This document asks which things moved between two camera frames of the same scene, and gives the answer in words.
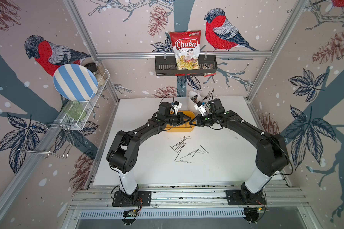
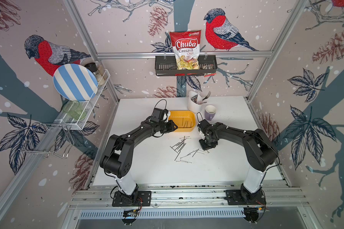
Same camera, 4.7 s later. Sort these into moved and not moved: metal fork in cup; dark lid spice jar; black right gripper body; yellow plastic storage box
Moved: black right gripper body
Not moved: dark lid spice jar; metal fork in cup; yellow plastic storage box
